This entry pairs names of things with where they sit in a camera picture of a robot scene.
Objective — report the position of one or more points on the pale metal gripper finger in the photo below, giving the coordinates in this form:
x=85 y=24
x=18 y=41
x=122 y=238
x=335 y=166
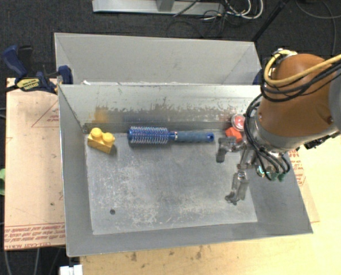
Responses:
x=243 y=186
x=236 y=186

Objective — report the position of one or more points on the grey metal pipe fitting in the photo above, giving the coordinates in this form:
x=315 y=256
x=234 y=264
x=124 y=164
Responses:
x=226 y=146

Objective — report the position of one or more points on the orange hexagonal block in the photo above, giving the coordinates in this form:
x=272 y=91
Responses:
x=234 y=134

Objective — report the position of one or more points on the red round capped thing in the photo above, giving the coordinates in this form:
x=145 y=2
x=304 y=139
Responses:
x=238 y=122

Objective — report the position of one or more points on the grey metal bin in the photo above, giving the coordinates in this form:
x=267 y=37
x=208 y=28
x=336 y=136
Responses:
x=164 y=182

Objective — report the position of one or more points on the blue hairbrush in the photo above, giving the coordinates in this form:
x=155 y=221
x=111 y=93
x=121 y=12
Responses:
x=150 y=135

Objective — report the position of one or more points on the yellow toy building block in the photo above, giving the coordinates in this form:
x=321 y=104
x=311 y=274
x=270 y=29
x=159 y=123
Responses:
x=100 y=140

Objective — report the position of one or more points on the brown cardboard board red print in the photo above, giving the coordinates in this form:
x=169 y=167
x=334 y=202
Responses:
x=32 y=159

